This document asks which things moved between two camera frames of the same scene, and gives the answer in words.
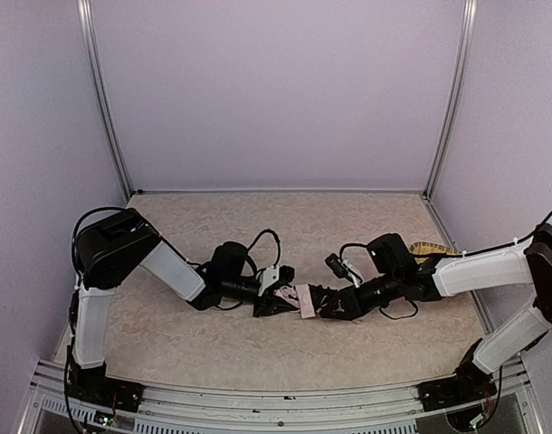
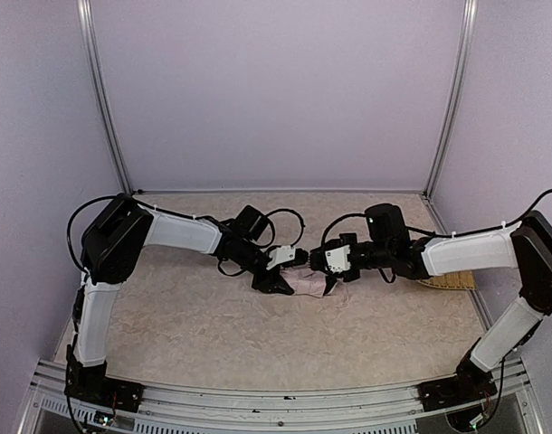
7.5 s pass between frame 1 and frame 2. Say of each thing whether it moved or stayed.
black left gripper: moved
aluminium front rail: stayed
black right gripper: moved
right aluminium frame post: stayed
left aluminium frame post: stayed
